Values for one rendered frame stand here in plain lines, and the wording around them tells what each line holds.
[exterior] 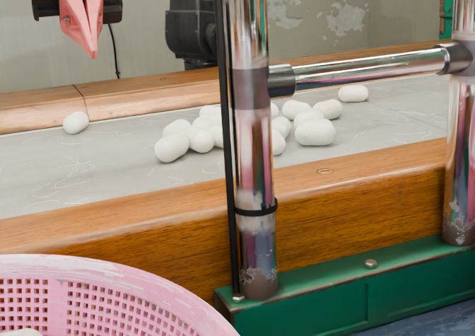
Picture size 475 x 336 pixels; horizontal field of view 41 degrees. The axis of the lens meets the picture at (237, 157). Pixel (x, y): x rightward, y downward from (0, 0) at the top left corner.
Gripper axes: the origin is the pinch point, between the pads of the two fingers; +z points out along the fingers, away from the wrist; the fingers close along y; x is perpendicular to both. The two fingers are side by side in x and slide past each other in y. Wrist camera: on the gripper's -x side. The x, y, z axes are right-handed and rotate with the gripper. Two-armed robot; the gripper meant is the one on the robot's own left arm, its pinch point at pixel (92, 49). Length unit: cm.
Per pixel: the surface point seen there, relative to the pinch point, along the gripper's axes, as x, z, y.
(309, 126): -9.4, 19.9, 15.1
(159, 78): 8.7, -1.8, 8.7
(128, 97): 5.0, 3.3, 3.5
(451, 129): -23.1, 30.1, 16.7
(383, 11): 127, -115, 148
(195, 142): -7.0, 18.1, 5.3
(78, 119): 1.4, 7.8, -3.0
